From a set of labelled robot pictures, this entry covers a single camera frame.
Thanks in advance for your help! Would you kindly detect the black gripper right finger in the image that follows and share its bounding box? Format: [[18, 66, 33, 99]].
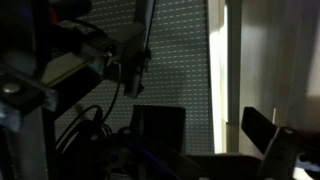
[[241, 106, 303, 180]]

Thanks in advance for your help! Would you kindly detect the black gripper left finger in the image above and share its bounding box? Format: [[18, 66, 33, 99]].
[[61, 106, 201, 180]]

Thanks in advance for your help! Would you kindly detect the light wooden drawer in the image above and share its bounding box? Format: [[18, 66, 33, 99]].
[[205, 0, 320, 156]]

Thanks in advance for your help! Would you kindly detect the black camera cable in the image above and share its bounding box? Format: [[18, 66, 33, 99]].
[[54, 61, 124, 158]]

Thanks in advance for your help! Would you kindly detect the grey camera on pole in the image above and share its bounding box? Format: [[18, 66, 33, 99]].
[[103, 0, 158, 99]]

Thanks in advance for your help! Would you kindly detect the aluminium extrusion rail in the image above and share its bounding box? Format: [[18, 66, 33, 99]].
[[41, 49, 101, 88]]

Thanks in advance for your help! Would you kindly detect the grey metal corner bracket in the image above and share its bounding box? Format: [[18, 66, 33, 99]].
[[0, 64, 58, 133]]

